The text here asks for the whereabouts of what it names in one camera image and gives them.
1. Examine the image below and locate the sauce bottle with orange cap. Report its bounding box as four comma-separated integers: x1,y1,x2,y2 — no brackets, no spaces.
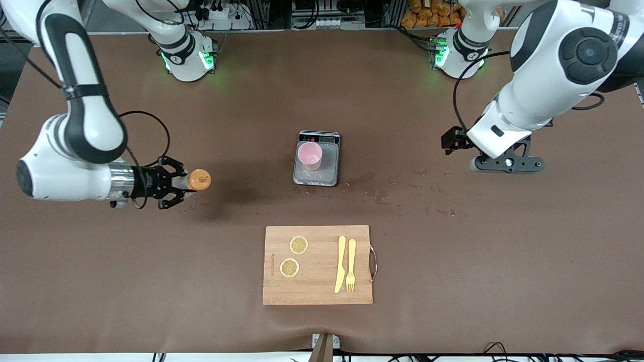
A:
181,169,212,192

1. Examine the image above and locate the pink cup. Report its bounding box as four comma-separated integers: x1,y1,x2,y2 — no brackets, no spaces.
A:
297,142,323,171

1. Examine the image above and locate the table cover sheet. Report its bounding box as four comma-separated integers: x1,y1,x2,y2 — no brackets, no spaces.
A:
0,28,644,355

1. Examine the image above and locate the bag of orange snacks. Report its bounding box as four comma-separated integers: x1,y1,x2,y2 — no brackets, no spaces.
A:
401,0,466,29

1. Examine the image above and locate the digital kitchen scale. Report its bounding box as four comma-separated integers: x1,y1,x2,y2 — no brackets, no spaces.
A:
292,130,341,188

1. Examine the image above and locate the yellow plastic fork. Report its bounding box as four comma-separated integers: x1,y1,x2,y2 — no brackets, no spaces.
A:
346,239,357,293

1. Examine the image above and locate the white power strip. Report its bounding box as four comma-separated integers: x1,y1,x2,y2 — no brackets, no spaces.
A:
199,4,252,31

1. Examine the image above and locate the yellow plastic knife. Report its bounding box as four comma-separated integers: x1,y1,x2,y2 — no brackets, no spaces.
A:
334,235,347,294

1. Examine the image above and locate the wooden cutting board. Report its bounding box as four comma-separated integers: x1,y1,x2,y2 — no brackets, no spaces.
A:
262,225,378,306

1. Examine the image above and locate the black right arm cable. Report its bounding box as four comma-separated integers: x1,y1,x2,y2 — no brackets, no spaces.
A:
119,111,172,169

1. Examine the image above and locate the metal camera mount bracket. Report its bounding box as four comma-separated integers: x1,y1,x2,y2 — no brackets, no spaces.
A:
311,333,341,362

